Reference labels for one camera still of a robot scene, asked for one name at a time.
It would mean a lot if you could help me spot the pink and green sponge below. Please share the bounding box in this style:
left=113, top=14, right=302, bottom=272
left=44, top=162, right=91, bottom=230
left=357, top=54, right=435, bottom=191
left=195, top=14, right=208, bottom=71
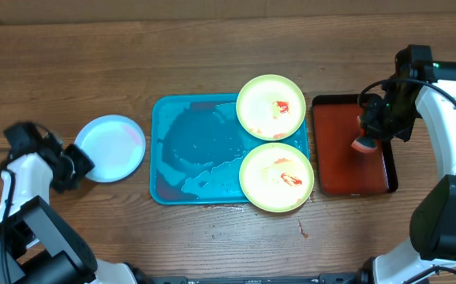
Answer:
left=351, top=115, right=378, bottom=153

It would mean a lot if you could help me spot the light blue plate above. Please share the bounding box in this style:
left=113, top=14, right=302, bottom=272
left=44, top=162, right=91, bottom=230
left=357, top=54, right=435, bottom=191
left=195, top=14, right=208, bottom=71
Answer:
left=74, top=114, right=146, bottom=183

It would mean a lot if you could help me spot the yellow-green plate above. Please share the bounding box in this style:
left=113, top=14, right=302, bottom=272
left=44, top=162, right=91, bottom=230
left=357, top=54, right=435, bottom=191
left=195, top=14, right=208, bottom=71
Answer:
left=236, top=74, right=306, bottom=141
left=239, top=143, right=315, bottom=213

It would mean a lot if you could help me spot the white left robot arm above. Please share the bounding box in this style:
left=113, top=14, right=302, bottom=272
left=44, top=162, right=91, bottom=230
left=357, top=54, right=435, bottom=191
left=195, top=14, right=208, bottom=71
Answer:
left=0, top=121, right=150, bottom=284

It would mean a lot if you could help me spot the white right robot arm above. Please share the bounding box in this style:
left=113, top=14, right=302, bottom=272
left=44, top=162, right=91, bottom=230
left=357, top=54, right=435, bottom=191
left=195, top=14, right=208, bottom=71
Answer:
left=351, top=44, right=456, bottom=283

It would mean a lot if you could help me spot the red and black tray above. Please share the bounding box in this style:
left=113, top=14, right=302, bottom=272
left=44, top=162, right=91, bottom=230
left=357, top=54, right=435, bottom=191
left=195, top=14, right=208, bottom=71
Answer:
left=311, top=95, right=398, bottom=196

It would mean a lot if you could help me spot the teal plastic tray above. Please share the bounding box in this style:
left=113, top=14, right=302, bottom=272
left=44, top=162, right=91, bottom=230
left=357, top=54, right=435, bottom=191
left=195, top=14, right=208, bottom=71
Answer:
left=149, top=92, right=311, bottom=206

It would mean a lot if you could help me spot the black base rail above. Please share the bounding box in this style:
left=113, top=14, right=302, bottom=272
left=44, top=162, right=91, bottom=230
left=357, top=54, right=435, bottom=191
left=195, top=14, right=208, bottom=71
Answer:
left=136, top=272, right=375, bottom=284

